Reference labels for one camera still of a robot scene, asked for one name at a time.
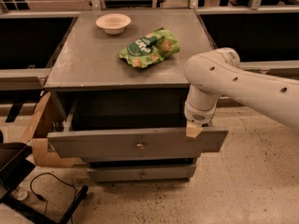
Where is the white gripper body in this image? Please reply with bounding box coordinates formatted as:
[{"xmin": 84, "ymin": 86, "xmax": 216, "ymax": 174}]
[{"xmin": 184, "ymin": 102, "xmax": 216, "ymax": 125}]

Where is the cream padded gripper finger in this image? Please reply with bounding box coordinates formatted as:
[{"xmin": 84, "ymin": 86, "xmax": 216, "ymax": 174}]
[{"xmin": 186, "ymin": 121, "xmax": 203, "ymax": 138}]

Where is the grey top drawer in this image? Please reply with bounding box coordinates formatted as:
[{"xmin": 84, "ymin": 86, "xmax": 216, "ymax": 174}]
[{"xmin": 49, "ymin": 96, "xmax": 228, "ymax": 162}]

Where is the grey drawer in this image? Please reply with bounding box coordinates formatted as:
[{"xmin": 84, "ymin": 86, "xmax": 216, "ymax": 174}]
[
  {"xmin": 49, "ymin": 96, "xmax": 228, "ymax": 162},
  {"xmin": 88, "ymin": 164, "xmax": 196, "ymax": 182}
]

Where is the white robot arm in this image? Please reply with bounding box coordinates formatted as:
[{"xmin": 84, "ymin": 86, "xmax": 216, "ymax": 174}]
[{"xmin": 184, "ymin": 48, "xmax": 299, "ymax": 135}]

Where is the grey drawer cabinet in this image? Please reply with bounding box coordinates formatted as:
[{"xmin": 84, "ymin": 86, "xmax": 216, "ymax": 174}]
[{"xmin": 44, "ymin": 8, "xmax": 229, "ymax": 183}]

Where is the grey bottom drawer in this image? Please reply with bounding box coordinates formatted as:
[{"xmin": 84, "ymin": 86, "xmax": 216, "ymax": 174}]
[{"xmin": 88, "ymin": 164, "xmax": 196, "ymax": 182}]

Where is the green snack bag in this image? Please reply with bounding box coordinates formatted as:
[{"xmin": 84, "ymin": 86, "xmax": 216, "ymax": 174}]
[{"xmin": 119, "ymin": 28, "xmax": 179, "ymax": 69}]

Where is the white bowl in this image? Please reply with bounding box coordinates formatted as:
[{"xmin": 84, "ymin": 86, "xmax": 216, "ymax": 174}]
[{"xmin": 95, "ymin": 14, "xmax": 131, "ymax": 35}]

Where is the cardboard piece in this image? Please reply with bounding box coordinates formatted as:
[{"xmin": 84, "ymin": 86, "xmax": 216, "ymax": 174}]
[{"xmin": 31, "ymin": 138, "xmax": 83, "ymax": 168}]

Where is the black cable on floor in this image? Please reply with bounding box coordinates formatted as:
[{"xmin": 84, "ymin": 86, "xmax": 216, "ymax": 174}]
[{"xmin": 29, "ymin": 172, "xmax": 78, "ymax": 224}]

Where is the black chair frame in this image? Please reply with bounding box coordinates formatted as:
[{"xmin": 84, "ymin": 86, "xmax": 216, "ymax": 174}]
[{"xmin": 0, "ymin": 143, "xmax": 88, "ymax": 224}]

